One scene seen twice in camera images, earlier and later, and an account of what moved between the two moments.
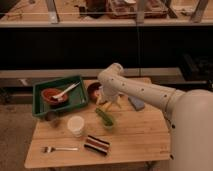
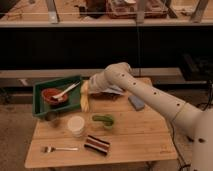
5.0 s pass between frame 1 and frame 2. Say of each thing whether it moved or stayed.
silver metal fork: stayed
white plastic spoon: stayed
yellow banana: moved
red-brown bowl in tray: stayed
